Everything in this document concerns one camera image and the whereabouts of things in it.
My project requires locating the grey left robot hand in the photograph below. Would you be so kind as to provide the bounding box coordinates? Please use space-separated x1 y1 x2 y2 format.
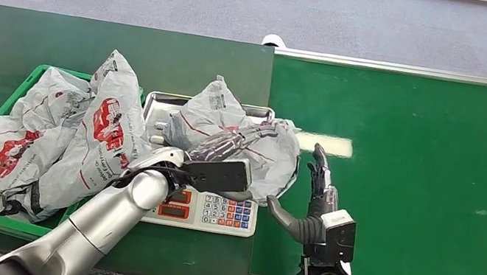
185 112 279 175

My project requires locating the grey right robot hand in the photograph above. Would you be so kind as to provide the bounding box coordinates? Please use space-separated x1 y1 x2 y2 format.
260 136 349 250

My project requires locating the grey courier package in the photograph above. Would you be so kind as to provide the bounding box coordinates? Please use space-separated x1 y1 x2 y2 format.
152 67 312 213

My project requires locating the white conveyor roller end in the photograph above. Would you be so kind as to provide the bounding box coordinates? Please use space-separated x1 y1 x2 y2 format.
261 32 290 50

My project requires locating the grey package with red print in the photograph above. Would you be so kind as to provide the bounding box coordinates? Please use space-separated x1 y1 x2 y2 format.
10 36 169 242
0 58 98 229

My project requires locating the green conveyor belt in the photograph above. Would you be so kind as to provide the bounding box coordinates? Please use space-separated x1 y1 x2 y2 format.
238 47 487 275

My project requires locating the electronic scale with steel tray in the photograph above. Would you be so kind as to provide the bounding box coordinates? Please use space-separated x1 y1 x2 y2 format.
125 86 277 242

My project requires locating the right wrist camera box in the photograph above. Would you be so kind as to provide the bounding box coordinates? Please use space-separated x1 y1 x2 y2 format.
312 205 362 270

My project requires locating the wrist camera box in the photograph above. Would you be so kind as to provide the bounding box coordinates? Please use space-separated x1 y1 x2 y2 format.
178 150 256 202
312 205 362 270

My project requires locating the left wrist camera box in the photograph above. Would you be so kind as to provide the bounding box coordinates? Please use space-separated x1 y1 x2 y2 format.
178 150 256 202

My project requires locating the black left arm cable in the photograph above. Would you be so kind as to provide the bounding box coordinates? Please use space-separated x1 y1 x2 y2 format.
108 157 192 201

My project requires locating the thin aluminium conveyor rail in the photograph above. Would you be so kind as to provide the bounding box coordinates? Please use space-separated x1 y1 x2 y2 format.
273 38 487 91

